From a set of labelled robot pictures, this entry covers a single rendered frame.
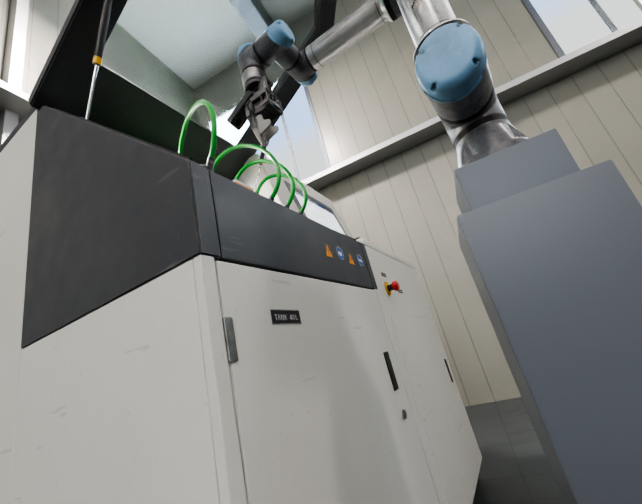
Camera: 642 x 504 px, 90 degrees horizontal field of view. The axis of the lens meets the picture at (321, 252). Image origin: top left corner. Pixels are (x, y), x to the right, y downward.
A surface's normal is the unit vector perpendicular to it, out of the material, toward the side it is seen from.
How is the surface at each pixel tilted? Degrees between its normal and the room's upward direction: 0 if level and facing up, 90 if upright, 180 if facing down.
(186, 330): 90
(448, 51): 98
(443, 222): 90
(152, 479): 90
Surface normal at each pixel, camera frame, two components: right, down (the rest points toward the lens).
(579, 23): -0.41, -0.21
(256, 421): 0.83, -0.36
